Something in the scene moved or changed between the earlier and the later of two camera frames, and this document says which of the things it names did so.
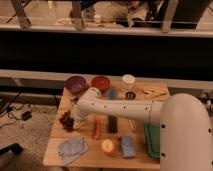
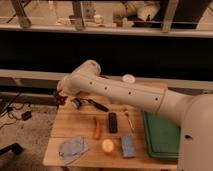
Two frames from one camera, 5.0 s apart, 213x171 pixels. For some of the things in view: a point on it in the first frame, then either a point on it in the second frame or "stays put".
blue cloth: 71,149 stays put
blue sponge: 128,146 stays put
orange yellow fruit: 107,145 stays put
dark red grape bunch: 67,120 -> 59,100
